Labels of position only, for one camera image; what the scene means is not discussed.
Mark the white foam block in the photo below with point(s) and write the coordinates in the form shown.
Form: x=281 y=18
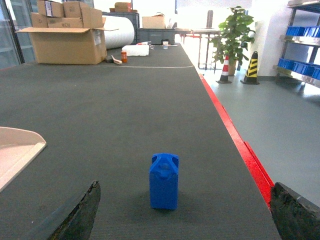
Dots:
x=136 y=50

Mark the yellow black traffic cone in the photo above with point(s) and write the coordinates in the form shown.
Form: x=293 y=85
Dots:
x=251 y=76

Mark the green potted plant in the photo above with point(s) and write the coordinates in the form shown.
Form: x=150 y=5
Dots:
x=233 y=39

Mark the white foam roll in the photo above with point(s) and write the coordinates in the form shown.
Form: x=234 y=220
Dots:
x=119 y=32

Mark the red conveyor frame edge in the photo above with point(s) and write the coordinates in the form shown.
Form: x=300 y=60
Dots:
x=260 y=176

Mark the small cardboard box on crate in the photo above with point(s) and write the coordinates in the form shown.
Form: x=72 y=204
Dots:
x=154 y=22

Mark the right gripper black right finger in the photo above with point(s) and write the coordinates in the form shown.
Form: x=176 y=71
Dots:
x=295 y=217

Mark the steel shelf rack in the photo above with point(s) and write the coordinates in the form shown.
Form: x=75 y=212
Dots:
x=304 y=71

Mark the blue plastic part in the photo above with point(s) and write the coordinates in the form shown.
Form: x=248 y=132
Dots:
x=163 y=181

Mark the beige plastic dustpan tray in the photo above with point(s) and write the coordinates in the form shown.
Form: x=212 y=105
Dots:
x=18 y=148

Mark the wooden handled brush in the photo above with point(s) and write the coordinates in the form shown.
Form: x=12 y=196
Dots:
x=112 y=59

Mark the red white traffic cone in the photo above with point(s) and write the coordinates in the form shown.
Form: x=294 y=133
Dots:
x=224 y=78

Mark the large open cardboard box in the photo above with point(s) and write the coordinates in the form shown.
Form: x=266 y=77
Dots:
x=68 y=46

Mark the grey plastic crate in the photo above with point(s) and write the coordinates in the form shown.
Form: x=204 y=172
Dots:
x=155 y=35

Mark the stacked cardboard boxes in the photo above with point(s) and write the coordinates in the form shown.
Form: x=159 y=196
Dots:
x=66 y=14

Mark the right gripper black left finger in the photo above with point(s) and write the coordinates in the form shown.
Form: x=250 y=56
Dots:
x=74 y=220

